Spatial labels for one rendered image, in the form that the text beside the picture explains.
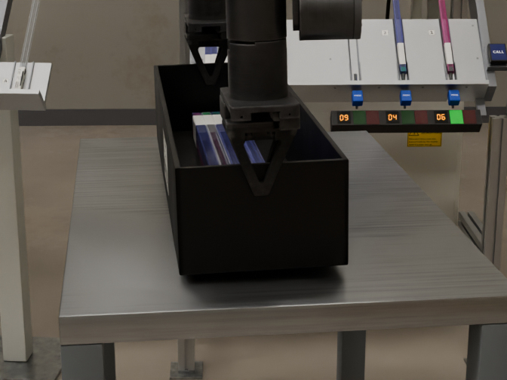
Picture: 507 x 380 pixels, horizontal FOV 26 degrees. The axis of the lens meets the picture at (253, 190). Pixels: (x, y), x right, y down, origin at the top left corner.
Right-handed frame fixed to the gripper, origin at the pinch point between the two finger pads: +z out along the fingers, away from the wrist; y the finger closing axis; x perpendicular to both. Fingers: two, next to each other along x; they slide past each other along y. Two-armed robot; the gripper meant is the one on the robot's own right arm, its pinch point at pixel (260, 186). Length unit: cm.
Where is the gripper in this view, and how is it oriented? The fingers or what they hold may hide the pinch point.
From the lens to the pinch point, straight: 108.4
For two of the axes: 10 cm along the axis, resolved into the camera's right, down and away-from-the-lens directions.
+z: 0.3, 9.6, 2.8
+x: -9.9, 0.6, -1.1
